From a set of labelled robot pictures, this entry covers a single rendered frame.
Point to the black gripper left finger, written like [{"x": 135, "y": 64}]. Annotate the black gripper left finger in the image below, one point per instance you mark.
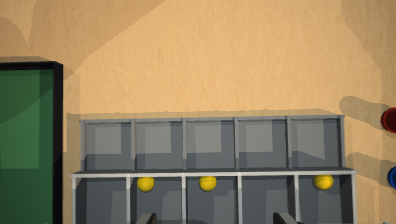
[{"x": 147, "y": 218}]

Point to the red plug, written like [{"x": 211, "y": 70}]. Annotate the red plug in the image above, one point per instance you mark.
[{"x": 388, "y": 120}]

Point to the yellow ball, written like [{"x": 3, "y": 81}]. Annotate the yellow ball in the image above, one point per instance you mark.
[
  {"x": 323, "y": 182},
  {"x": 145, "y": 183},
  {"x": 207, "y": 183}
]

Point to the blue plug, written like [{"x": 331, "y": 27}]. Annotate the blue plug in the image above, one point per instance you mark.
[{"x": 392, "y": 177}]

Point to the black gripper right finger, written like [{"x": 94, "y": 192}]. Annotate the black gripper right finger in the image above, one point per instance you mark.
[{"x": 283, "y": 218}]

